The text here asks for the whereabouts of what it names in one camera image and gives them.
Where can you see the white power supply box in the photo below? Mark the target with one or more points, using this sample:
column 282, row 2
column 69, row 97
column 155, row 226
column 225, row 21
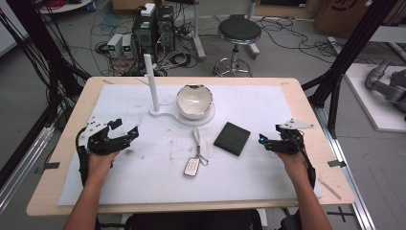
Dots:
column 114, row 45
column 127, row 46

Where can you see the black round stool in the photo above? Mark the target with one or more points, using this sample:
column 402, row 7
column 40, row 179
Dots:
column 239, row 30

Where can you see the white ceramic bowl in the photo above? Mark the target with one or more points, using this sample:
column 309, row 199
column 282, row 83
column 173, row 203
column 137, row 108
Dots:
column 194, row 102

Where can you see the person's dark clothing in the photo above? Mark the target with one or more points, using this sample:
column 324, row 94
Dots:
column 194, row 221

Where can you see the aluminium rail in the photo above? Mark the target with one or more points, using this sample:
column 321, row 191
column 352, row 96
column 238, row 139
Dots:
column 348, row 179
column 22, row 172

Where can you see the cardboard box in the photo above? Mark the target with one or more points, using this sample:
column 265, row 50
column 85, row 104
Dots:
column 344, row 16

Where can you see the white table leg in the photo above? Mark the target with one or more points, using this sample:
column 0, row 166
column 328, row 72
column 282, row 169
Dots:
column 198, row 32

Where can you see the person's right hand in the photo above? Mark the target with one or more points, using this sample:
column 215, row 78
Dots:
column 294, row 166

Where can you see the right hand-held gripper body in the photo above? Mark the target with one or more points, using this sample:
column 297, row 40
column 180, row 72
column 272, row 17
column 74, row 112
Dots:
column 287, row 145

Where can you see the white foam mat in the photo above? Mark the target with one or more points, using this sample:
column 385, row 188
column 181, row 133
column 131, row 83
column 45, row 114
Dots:
column 153, row 185

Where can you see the black frame strut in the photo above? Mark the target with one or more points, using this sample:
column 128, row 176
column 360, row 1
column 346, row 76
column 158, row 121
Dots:
column 348, row 54

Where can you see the white stand with post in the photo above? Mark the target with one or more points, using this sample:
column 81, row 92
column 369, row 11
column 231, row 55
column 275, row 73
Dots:
column 152, row 83

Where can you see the black computer tower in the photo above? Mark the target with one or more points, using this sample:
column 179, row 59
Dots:
column 144, row 36
column 165, row 27

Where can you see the person's left hand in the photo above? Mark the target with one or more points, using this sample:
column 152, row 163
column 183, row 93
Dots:
column 101, row 166

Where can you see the tan tape strip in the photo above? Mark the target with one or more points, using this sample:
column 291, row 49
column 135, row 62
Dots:
column 329, row 189

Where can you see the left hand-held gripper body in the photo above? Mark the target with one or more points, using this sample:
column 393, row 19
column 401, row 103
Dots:
column 99, row 142

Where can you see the white floor platform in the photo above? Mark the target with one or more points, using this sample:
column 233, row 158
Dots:
column 370, row 105

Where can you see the black tape piece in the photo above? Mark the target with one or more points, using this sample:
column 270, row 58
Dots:
column 48, row 166
column 337, row 163

